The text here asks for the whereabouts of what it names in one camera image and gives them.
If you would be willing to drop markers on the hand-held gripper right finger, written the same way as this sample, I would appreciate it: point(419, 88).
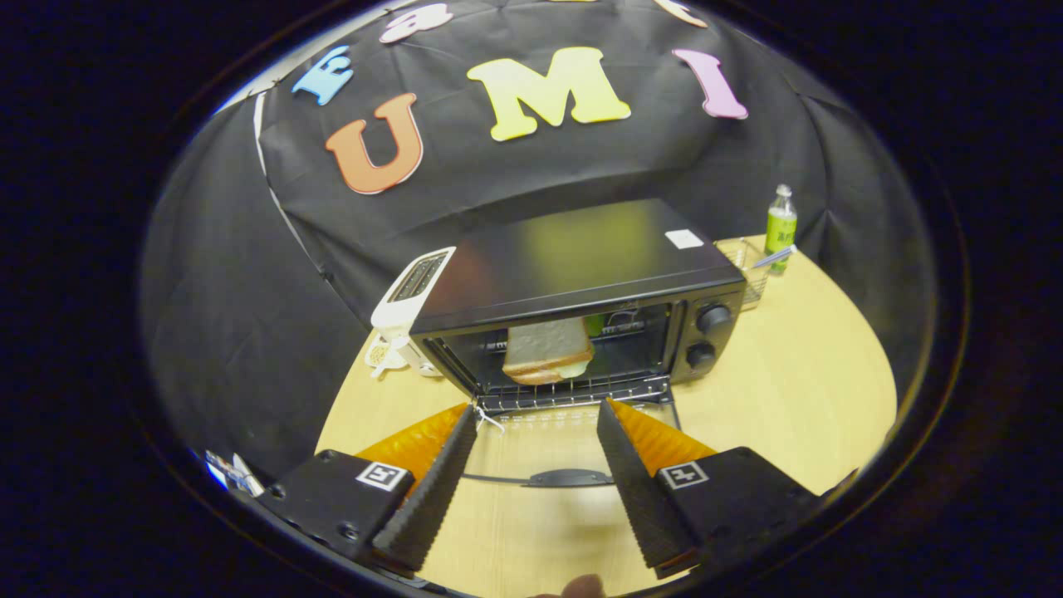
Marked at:
point(639, 494)

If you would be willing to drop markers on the white pop-up toaster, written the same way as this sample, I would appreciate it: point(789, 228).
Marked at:
point(399, 307)

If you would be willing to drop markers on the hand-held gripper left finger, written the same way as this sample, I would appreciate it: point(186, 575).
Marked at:
point(432, 498)

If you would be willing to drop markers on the black toaster oven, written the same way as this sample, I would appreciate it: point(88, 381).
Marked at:
point(581, 257)

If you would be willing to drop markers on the pile of assorted clutter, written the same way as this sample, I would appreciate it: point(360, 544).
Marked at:
point(237, 475)

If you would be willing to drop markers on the white bread slice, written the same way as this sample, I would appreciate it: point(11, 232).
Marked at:
point(544, 349)

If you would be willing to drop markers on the small patterned dish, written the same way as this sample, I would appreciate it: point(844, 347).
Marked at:
point(382, 355)

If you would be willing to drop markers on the green drink bottle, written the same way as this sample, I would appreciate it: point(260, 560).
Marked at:
point(781, 228)

